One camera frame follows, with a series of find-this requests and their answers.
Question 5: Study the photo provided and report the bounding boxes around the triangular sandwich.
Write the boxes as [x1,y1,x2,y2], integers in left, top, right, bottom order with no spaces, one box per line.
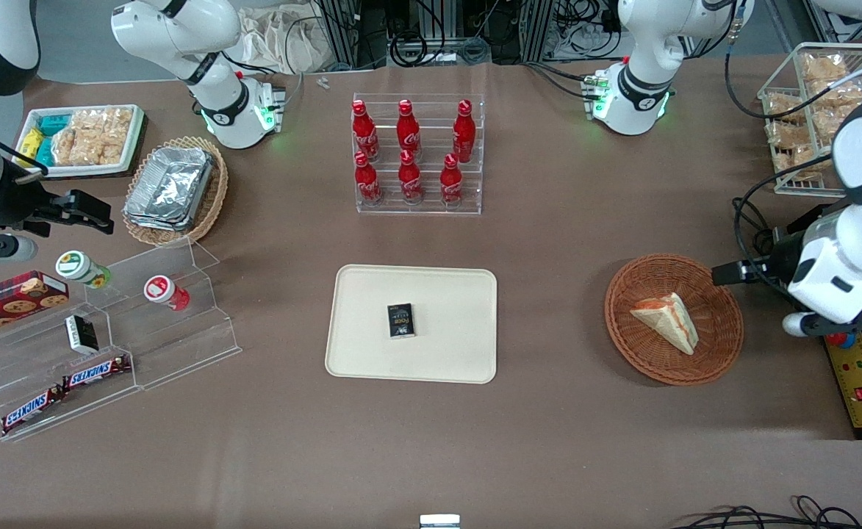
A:
[629,292,699,356]

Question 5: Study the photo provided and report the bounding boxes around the black base cables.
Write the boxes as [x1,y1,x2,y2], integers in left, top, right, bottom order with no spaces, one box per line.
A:
[522,61,595,100]

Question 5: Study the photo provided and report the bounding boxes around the green lid drink cup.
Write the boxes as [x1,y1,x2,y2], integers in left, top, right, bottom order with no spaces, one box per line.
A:
[55,250,112,289]

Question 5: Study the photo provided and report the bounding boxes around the cream plastic tray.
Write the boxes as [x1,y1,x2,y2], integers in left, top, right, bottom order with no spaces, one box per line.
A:
[325,264,498,384]

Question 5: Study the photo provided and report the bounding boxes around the Snickers chocolate bar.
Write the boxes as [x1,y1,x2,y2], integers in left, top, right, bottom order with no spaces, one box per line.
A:
[61,355,133,391]
[0,387,65,434]

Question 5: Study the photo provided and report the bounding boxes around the white rectangular snack tray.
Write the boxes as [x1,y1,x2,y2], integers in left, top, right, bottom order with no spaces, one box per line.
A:
[15,104,146,179]

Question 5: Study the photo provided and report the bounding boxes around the aluminium foil tray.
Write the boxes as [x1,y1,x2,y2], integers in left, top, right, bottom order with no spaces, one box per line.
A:
[123,145,215,232]

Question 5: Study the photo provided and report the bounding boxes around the red cookie box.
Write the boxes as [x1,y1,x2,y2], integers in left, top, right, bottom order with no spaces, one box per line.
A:
[0,270,71,341]

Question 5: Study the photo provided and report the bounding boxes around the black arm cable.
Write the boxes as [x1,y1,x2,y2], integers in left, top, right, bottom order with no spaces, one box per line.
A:
[723,0,862,120]

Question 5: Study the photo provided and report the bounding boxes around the white cloth bag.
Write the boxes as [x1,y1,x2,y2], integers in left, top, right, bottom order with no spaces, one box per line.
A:
[236,6,337,74]

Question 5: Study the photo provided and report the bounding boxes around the red cola bottle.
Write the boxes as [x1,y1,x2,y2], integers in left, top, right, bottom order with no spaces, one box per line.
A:
[453,99,477,164]
[440,153,464,208]
[398,149,424,205]
[353,151,384,206]
[397,99,422,156]
[352,99,380,162]

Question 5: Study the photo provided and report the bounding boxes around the white wire basket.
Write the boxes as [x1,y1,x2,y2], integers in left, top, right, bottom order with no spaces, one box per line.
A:
[757,43,862,198]

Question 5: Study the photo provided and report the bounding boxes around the clear rice cracker bag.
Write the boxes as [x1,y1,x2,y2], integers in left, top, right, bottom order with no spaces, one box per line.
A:
[763,90,800,120]
[775,145,834,183]
[816,79,862,111]
[71,110,105,167]
[811,107,847,144]
[800,54,848,83]
[52,129,79,167]
[100,108,134,165]
[767,120,813,150]

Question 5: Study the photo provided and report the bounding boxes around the round brown wicker basket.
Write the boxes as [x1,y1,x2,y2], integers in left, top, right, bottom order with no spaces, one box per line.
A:
[604,253,744,386]

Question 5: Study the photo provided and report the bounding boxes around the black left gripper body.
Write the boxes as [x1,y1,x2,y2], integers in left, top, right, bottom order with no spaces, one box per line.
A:
[758,234,813,292]

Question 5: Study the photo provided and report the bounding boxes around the aluminium frame rack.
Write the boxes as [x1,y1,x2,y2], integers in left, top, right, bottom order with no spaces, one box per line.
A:
[313,0,575,68]

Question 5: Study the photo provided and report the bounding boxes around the black cable coil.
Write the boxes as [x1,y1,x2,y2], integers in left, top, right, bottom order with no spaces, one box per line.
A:
[389,29,440,68]

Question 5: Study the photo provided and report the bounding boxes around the red lid drink cup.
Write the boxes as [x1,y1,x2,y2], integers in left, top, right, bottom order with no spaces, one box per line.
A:
[143,275,191,312]

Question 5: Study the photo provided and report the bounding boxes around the black floor cables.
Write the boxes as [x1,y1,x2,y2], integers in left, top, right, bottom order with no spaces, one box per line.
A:
[669,496,862,529]

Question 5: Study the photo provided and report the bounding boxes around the small black white box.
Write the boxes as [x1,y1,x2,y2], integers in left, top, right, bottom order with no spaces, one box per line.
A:
[64,314,100,356]

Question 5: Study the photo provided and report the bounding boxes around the small black card box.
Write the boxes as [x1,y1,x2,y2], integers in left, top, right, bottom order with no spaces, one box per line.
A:
[387,303,416,339]

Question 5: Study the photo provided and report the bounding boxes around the clear acrylic bottle rack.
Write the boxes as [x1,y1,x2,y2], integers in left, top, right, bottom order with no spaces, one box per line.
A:
[351,93,487,216]

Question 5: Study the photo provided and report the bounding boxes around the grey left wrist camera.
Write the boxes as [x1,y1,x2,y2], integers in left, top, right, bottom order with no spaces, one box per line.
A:
[782,300,862,337]

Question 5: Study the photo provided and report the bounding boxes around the brown table cloth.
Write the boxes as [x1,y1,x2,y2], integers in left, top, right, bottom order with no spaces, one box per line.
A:
[0,53,862,529]

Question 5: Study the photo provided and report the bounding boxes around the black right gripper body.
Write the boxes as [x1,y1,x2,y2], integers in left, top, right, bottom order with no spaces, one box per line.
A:
[0,165,57,230]

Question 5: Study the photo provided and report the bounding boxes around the oval tan wicker basket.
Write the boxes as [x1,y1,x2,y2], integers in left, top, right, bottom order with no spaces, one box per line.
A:
[122,136,229,247]

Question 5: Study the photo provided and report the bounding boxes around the clear acrylic stepped shelf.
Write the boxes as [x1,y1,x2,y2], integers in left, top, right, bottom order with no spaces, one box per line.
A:
[0,237,243,443]

